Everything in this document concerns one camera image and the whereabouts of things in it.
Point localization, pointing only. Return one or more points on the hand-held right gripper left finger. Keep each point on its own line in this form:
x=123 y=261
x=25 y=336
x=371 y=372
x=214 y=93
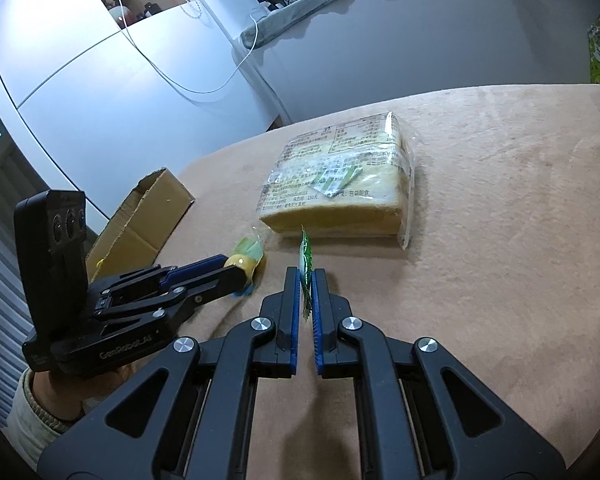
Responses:
x=294 y=320

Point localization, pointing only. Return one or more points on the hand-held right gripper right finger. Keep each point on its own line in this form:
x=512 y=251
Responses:
x=319 y=320

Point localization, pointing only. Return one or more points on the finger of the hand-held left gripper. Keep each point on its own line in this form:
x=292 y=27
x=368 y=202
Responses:
x=195 y=266
x=215 y=285

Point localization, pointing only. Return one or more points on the yellow jelly candy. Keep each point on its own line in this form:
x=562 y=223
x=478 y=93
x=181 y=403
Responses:
x=245 y=262

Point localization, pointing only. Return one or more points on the green snack packet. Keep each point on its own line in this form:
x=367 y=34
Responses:
x=306 y=260

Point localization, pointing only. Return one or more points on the cardboard box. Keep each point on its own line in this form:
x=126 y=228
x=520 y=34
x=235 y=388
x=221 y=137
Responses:
x=145 y=220

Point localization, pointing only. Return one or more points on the sandwich cake packet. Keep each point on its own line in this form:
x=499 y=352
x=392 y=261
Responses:
x=340 y=175

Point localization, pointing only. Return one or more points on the person's left hand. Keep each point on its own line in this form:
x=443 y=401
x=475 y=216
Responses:
x=55 y=395

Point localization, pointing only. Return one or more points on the white slatted panel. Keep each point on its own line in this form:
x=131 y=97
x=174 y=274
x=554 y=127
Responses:
x=0 y=270

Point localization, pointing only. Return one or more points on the white cabinet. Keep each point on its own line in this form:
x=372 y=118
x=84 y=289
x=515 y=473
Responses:
x=80 y=110

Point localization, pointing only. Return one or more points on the white power strip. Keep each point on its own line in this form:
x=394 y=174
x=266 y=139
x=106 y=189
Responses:
x=260 y=10

